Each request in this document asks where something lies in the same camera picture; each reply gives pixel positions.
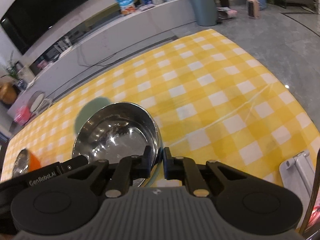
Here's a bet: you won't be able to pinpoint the black wall television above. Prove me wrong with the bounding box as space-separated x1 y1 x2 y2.
1 0 89 55

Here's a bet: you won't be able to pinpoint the green plant blue vase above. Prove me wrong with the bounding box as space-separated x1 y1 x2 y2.
7 51 27 91

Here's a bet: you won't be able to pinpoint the orange steel bowl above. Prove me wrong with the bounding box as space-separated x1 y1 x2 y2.
12 148 41 178

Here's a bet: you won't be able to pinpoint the brown vase dried flowers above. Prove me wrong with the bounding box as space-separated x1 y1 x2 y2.
0 75 19 105

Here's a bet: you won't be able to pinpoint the yellow white checkered tablecloth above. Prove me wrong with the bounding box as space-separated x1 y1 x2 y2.
1 30 319 184

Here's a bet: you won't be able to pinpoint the pink space heater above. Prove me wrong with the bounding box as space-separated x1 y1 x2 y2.
246 0 259 18

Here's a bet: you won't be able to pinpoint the blue snack bag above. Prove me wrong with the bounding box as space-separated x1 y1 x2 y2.
116 0 136 15

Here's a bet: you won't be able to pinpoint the black power cable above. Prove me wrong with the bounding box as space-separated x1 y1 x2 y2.
76 29 178 68

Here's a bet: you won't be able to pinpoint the pink storage box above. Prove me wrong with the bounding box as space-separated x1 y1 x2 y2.
14 105 31 126

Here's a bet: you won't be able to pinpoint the grey tv console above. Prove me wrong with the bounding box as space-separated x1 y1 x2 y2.
7 0 195 117

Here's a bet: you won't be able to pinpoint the white wifi router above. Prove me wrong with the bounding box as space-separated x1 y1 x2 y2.
53 36 73 54

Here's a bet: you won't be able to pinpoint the grey phone stand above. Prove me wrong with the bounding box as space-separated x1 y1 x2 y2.
279 150 315 196

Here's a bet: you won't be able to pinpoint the blue grey trash bin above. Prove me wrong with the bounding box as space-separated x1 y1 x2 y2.
191 0 218 27

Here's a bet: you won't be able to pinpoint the blue steel bowl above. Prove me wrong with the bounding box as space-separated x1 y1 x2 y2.
72 102 163 187

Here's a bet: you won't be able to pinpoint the smartphone on stand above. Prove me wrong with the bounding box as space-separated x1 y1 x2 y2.
299 152 319 239

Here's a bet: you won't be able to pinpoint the green ceramic bowl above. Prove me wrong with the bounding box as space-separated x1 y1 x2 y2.
74 97 112 135

